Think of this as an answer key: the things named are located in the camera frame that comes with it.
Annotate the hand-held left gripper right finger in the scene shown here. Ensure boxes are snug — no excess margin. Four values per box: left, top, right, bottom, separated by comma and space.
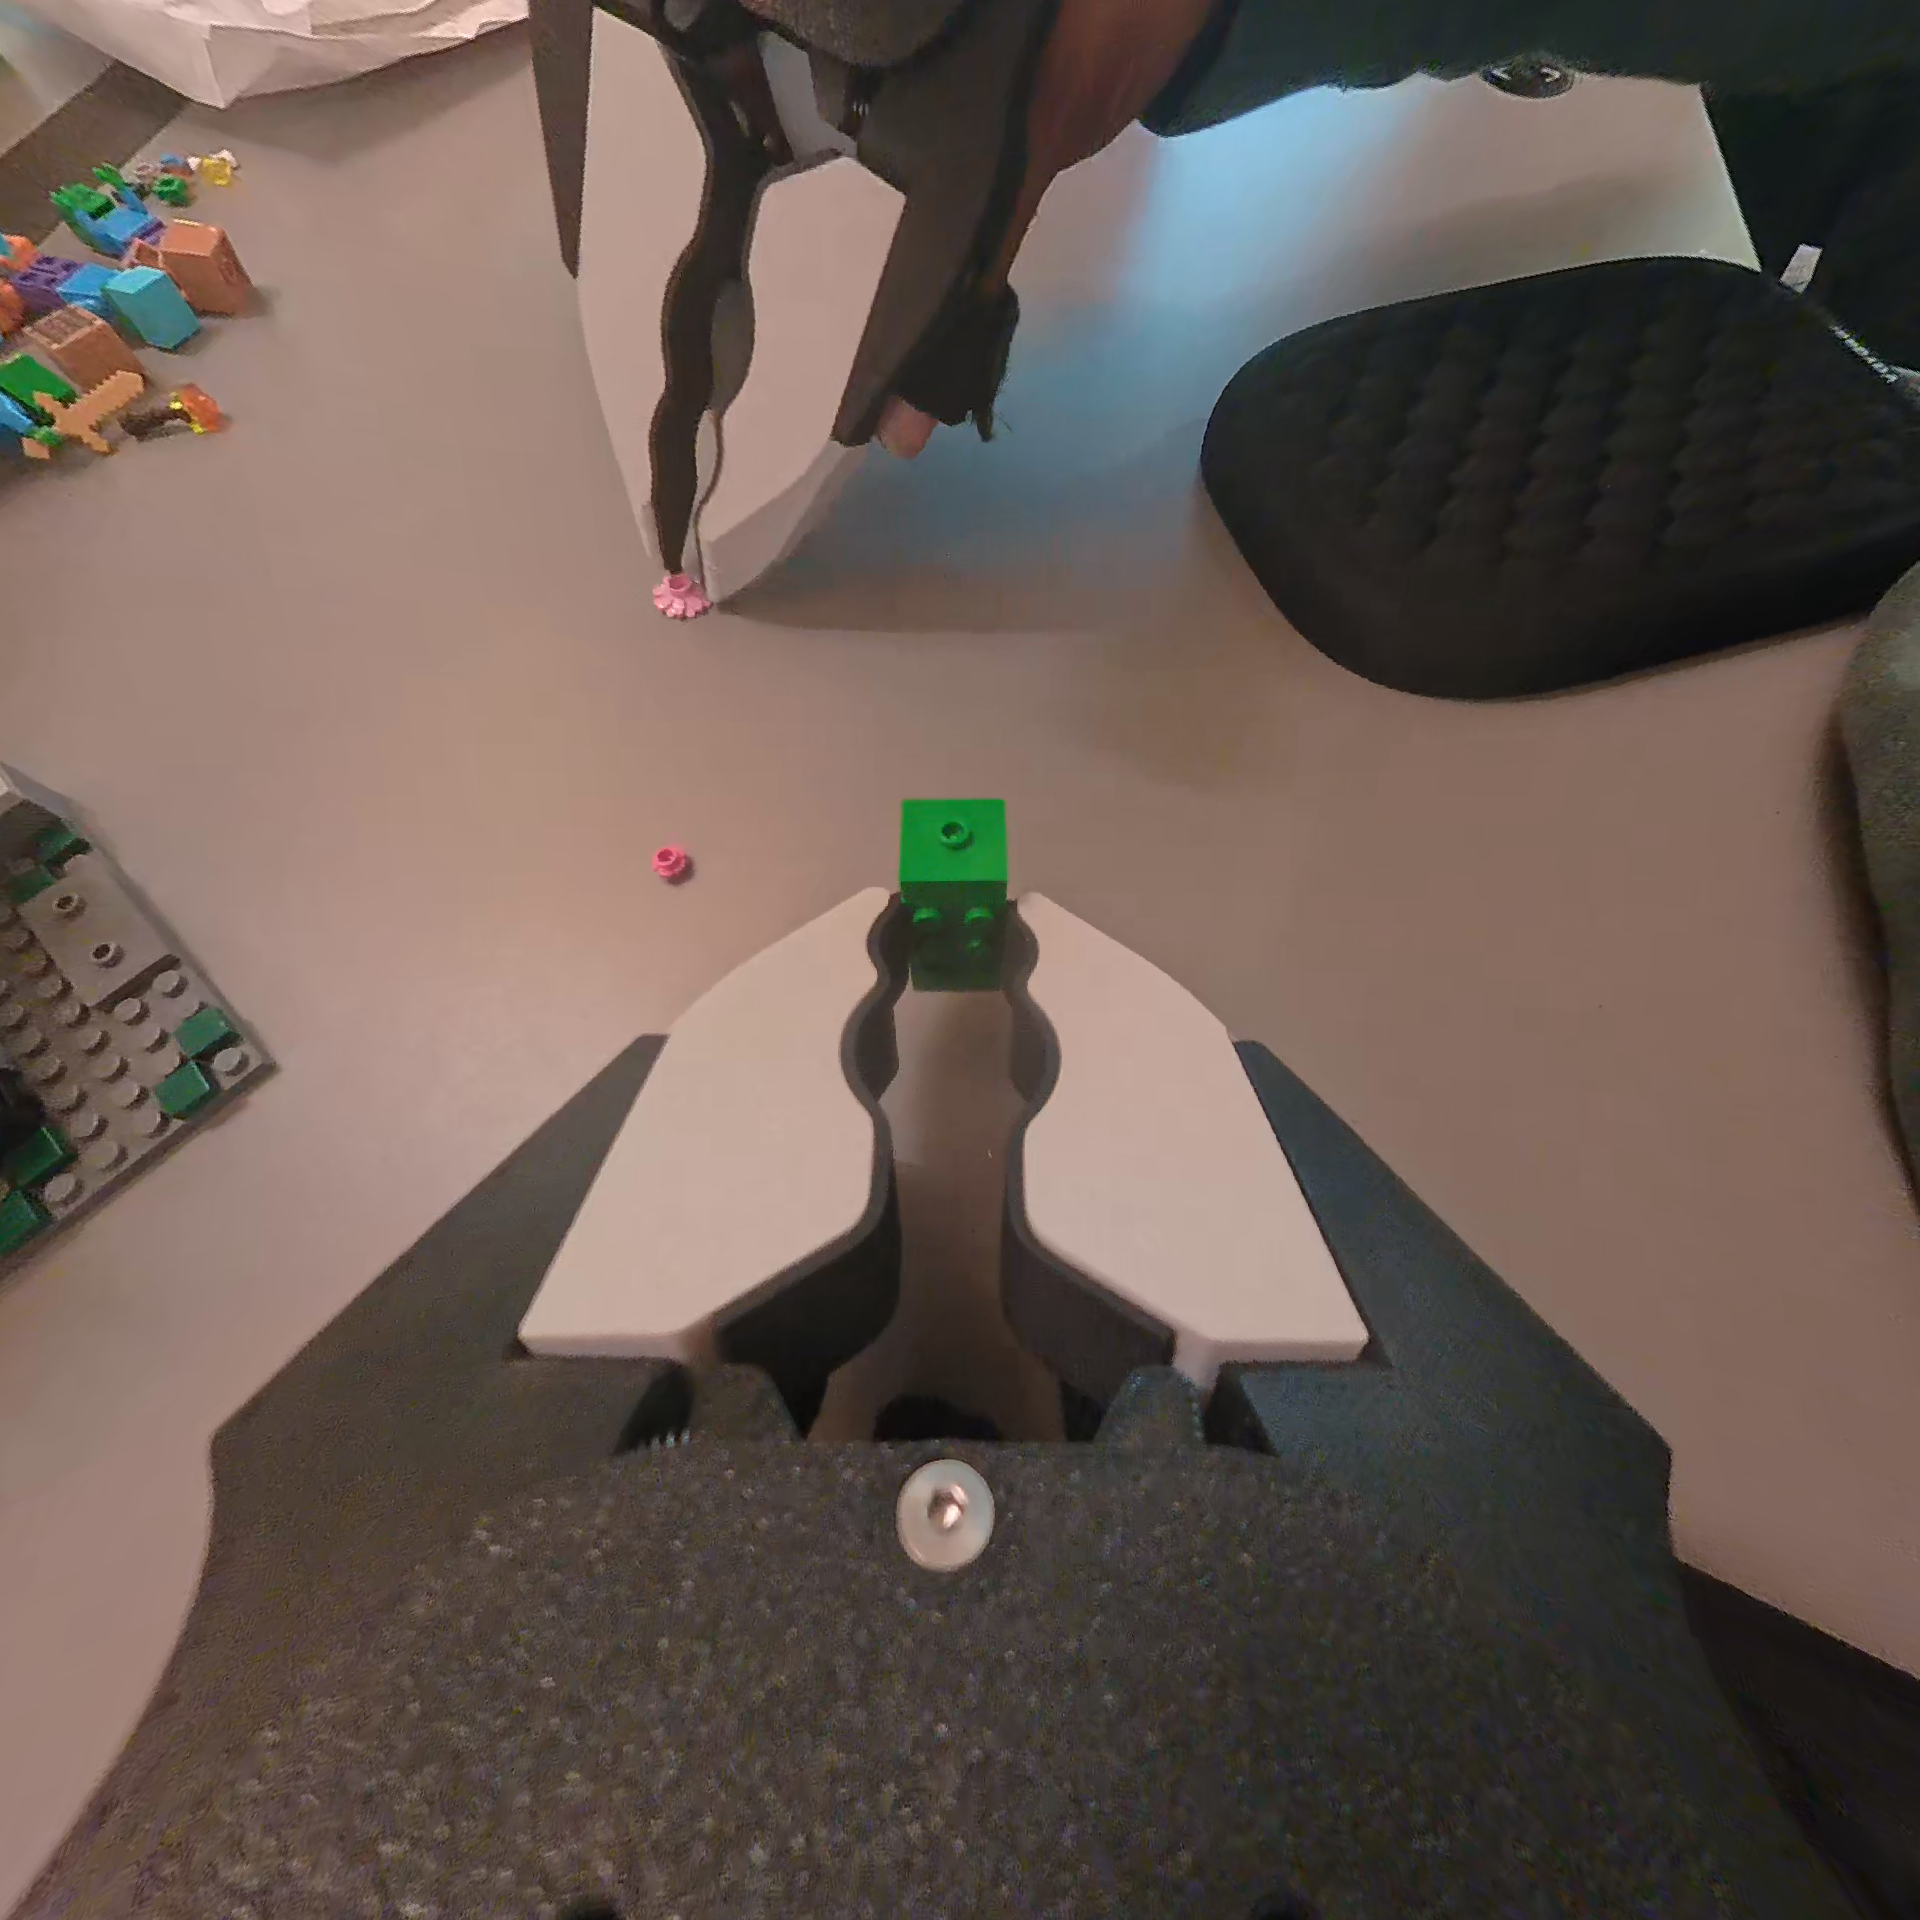
999, 891, 1372, 1433

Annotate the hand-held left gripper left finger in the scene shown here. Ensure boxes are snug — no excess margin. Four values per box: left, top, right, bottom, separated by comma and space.
517, 885, 903, 1426

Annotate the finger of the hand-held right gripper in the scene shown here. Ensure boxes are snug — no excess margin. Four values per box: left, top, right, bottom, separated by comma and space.
695, 141, 905, 616
528, 0, 740, 579

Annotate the green toy brick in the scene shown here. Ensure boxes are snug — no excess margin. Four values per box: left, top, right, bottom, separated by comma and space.
897, 799, 1011, 995

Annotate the person's right forearm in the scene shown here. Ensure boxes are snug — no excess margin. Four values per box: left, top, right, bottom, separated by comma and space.
1141, 0, 1920, 139

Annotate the grey desk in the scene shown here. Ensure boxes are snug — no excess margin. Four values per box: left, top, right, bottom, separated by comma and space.
0, 0, 1920, 1729

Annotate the person's right hand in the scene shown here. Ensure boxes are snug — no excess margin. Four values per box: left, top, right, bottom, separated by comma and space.
877, 0, 1225, 459

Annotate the white crumpled paper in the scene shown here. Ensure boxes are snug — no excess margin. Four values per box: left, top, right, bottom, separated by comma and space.
141, 0, 531, 109

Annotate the pile of colourful toy bricks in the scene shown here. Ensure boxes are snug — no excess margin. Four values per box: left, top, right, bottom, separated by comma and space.
0, 146, 257, 464

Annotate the grey toy brick building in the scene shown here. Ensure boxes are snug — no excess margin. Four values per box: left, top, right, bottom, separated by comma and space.
0, 761, 279, 1280

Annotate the black textured cushion pad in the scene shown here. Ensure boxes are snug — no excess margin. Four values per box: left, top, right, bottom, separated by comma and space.
1201, 258, 1920, 701

